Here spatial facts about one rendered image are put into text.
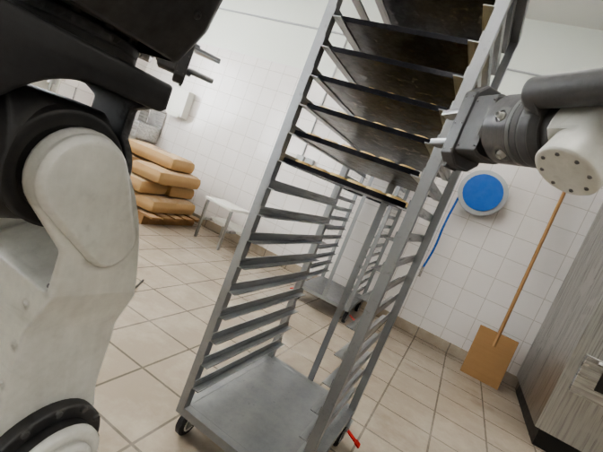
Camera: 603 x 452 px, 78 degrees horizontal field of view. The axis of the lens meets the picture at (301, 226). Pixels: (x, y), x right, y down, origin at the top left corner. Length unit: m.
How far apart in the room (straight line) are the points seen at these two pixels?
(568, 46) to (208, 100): 3.71
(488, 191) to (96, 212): 3.40
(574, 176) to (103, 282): 0.49
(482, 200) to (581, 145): 3.17
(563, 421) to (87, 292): 2.80
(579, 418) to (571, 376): 0.24
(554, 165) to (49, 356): 0.56
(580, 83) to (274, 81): 4.26
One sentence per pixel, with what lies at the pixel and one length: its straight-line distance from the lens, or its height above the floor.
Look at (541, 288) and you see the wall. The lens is 3.79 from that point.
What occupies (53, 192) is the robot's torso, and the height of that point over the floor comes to 0.94.
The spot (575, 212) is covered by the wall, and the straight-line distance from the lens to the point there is 3.82.
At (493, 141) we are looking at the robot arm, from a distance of 0.53.
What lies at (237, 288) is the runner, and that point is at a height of 0.60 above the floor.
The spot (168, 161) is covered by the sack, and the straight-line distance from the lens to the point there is 4.16.
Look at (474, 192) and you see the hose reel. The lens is 3.61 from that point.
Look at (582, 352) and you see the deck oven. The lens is 2.86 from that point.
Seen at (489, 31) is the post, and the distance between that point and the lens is 1.14.
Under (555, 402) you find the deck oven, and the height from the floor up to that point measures 0.32.
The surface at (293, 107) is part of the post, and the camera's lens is 1.20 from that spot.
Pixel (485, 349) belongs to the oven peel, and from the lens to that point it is 3.57.
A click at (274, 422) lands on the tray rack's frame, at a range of 1.55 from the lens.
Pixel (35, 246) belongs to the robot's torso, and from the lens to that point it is 0.50.
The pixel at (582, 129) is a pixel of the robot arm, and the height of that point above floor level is 1.16.
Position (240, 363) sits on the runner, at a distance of 1.63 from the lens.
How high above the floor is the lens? 1.02
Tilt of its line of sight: 7 degrees down
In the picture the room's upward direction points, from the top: 22 degrees clockwise
